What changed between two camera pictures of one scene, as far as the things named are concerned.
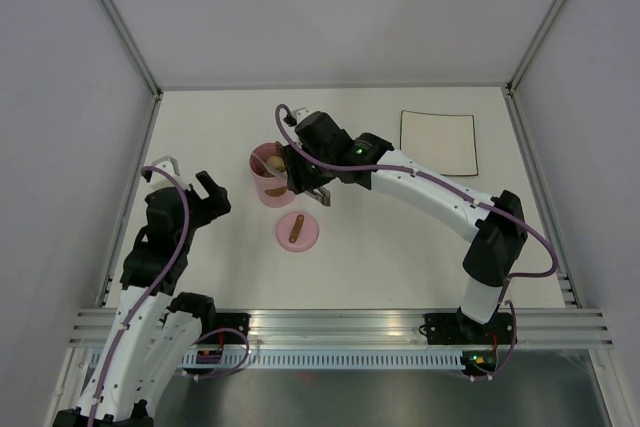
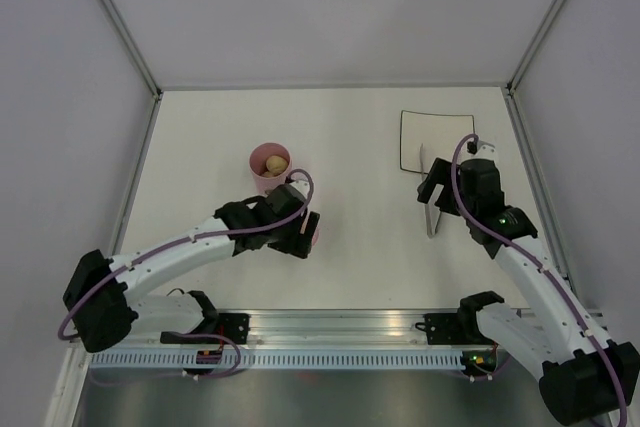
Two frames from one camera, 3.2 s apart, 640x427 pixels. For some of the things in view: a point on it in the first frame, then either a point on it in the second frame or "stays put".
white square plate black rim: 443,143 stays put
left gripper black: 211,207 to 299,243
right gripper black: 298,179 to 440,172
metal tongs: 320,192 to 432,211
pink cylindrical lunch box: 272,185 stays put
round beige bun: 277,162 stays put
